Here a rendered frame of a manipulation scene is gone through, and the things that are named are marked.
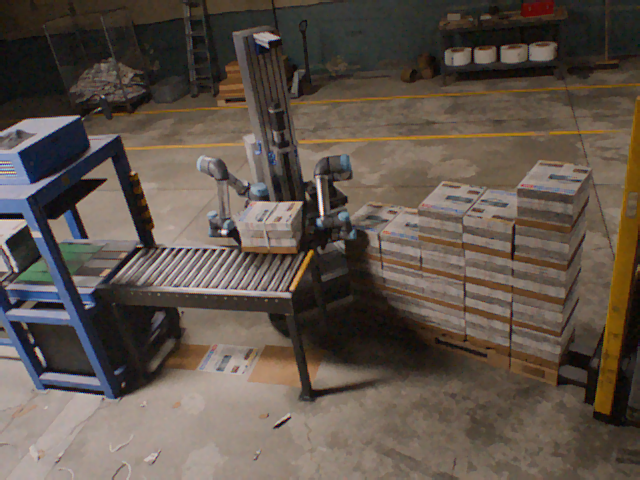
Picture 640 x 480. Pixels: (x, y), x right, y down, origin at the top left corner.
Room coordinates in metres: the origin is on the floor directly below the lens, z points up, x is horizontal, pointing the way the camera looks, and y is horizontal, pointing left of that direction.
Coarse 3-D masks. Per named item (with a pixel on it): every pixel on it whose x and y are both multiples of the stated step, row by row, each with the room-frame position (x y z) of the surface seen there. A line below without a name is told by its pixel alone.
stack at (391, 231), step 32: (352, 224) 3.37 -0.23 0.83; (384, 224) 3.29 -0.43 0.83; (416, 224) 3.22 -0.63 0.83; (352, 256) 3.34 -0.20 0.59; (384, 256) 3.18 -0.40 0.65; (416, 256) 3.03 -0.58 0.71; (448, 256) 2.90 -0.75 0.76; (480, 256) 2.76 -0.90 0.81; (352, 288) 3.38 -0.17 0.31; (416, 288) 3.04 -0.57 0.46; (448, 288) 2.89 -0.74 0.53; (480, 288) 2.76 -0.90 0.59; (384, 320) 3.21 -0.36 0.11; (416, 320) 3.05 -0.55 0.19; (448, 320) 2.90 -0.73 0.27; (480, 320) 2.76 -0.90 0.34
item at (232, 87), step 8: (288, 56) 10.11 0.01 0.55; (232, 64) 10.18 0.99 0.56; (288, 64) 10.09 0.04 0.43; (232, 72) 10.08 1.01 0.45; (288, 72) 10.00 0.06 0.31; (224, 80) 9.98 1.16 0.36; (232, 80) 9.88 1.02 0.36; (240, 80) 9.79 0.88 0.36; (288, 80) 9.93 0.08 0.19; (224, 88) 9.71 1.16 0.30; (232, 88) 9.66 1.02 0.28; (240, 88) 9.62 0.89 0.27; (288, 88) 9.66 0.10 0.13; (224, 96) 9.72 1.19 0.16; (232, 96) 9.68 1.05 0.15; (240, 96) 9.61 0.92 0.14; (224, 104) 9.73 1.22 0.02; (232, 104) 9.68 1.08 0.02; (240, 104) 9.62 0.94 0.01
